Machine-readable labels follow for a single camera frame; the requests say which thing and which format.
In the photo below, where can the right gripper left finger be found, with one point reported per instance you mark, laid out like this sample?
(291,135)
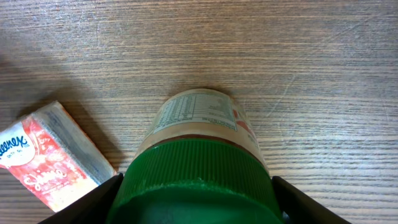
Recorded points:
(92,207)

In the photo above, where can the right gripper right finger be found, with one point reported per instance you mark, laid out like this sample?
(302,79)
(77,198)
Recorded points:
(299,207)

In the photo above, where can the green lid jar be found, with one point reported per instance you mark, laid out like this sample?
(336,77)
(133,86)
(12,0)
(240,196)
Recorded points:
(200,162)

